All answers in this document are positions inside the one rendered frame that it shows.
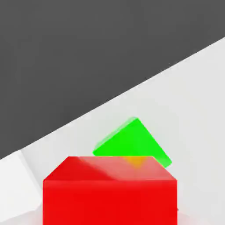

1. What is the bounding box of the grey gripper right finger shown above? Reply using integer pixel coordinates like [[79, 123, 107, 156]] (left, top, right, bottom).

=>
[[177, 207, 191, 225]]

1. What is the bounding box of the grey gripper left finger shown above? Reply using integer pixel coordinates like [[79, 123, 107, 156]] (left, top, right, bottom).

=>
[[29, 210, 44, 225]]

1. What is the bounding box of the small red cube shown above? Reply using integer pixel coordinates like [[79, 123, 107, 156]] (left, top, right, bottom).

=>
[[42, 156, 178, 225]]

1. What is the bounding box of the small green cube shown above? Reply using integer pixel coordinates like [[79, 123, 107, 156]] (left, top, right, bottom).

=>
[[92, 116, 173, 169]]

